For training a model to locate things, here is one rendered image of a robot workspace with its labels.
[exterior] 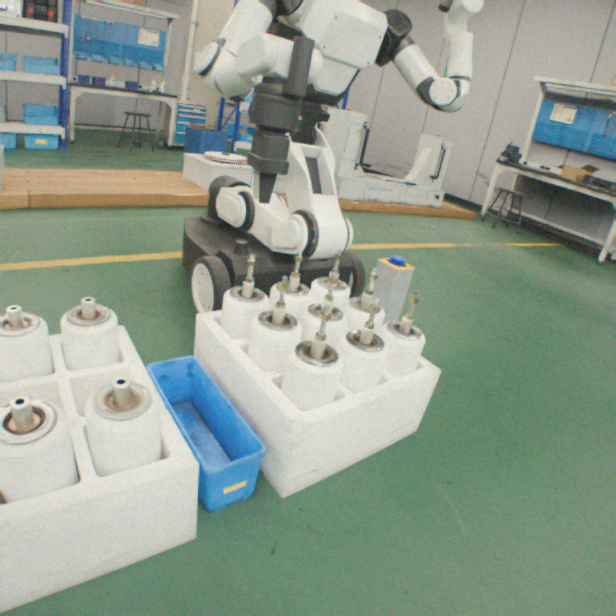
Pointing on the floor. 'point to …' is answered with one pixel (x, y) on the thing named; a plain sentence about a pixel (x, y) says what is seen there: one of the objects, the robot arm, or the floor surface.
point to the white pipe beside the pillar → (189, 49)
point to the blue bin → (210, 431)
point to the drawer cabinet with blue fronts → (184, 114)
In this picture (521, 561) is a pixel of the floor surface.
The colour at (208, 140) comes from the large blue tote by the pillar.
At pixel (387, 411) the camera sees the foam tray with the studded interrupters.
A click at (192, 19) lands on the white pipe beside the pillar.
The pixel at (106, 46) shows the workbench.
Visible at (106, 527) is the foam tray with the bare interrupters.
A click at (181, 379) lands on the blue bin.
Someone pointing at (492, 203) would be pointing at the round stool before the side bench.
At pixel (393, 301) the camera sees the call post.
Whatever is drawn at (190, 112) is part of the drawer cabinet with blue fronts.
